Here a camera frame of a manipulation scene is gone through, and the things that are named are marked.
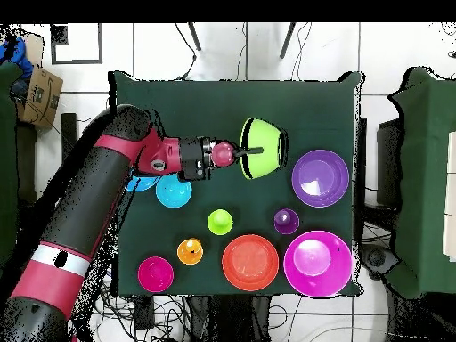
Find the small blue bowl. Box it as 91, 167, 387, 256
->
155, 173, 193, 209

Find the orange cup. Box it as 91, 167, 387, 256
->
176, 237, 205, 266

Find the tangle of floor cables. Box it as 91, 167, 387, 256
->
76, 102, 190, 342

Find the black square frame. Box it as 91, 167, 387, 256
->
50, 23, 103, 66

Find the small red bowl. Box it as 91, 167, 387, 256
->
137, 256, 175, 294

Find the green bowl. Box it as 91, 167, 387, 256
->
239, 117, 289, 181

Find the black floor box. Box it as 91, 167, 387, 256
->
133, 295, 156, 330

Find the purple bowl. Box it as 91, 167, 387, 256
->
290, 149, 351, 208

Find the black cable with plug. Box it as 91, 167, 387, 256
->
174, 22, 198, 81

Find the purple cup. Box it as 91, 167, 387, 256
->
273, 208, 301, 236

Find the cardboard box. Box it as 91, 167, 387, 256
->
15, 63, 64, 130

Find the green cup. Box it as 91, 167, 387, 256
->
207, 208, 234, 237

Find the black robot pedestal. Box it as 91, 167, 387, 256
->
184, 294, 272, 342

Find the dark grey stand base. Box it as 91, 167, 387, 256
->
359, 243, 401, 279

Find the orange bowl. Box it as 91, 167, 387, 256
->
221, 233, 280, 292

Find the dark green tablecloth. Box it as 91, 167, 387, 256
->
108, 70, 366, 298

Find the blue cloth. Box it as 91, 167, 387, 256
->
0, 36, 35, 79

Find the black tripod leg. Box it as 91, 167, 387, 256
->
278, 22, 297, 60
187, 22, 201, 51

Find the large blue bowl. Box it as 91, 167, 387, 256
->
126, 173, 162, 193

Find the large pink bowl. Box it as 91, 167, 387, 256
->
283, 230, 354, 298

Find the black stand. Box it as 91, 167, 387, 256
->
376, 118, 403, 208

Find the green cloth covered table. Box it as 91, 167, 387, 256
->
0, 61, 37, 272
386, 66, 456, 300

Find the black bench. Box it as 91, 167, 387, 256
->
15, 112, 79, 215

